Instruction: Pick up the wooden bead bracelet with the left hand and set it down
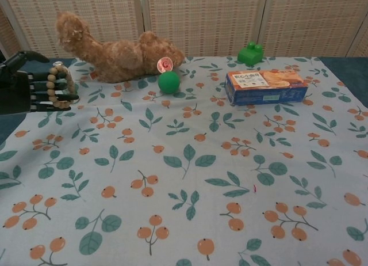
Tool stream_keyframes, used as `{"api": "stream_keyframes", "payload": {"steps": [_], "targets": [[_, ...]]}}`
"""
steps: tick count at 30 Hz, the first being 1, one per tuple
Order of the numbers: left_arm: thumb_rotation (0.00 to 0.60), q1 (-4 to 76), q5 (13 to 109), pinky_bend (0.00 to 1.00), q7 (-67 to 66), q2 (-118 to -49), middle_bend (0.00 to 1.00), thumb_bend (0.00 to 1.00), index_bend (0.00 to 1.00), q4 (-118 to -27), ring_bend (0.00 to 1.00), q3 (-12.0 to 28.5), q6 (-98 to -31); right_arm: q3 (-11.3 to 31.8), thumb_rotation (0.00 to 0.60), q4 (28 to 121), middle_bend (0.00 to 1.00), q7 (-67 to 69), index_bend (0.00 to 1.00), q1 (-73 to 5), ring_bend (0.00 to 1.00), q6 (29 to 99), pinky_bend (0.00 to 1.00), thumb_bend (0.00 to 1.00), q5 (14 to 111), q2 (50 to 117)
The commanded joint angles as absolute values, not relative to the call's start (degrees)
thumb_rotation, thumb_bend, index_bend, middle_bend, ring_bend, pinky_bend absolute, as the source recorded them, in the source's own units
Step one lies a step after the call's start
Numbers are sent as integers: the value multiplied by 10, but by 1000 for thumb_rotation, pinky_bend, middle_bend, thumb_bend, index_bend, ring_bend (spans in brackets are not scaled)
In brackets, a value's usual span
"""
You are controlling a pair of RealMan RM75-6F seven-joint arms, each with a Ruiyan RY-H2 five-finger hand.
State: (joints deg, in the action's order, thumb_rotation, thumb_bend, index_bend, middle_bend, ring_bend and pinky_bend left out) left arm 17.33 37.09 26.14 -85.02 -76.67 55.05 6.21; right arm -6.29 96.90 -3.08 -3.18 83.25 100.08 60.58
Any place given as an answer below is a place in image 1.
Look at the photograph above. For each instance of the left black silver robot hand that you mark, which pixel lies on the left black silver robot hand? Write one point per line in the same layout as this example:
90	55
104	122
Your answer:
14	87

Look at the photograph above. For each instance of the small white bottle green label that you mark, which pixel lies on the small white bottle green label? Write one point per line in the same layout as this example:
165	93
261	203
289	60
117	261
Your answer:
58	64

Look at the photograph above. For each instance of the brown teddy bear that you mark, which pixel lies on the brown teddy bear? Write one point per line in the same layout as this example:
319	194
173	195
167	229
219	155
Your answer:
115	58

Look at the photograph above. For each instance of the small cup red white lid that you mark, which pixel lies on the small cup red white lid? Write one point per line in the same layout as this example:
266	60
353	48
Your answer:
164	65

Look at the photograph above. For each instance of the green ball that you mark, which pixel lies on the green ball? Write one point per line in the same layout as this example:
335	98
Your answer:
169	82

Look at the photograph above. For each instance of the floral leaf fruit tablecloth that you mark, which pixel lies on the floral leaf fruit tablecloth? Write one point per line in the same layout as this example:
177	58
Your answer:
184	176

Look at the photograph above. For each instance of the woven beige folding screen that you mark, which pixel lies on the woven beige folding screen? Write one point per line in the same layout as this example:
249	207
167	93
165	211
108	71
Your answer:
201	18

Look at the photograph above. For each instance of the green toy building block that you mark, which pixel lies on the green toy building block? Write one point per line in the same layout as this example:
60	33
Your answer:
250	57

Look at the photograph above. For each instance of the blue orange biscuit box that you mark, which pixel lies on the blue orange biscuit box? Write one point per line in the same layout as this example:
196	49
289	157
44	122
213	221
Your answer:
264	87

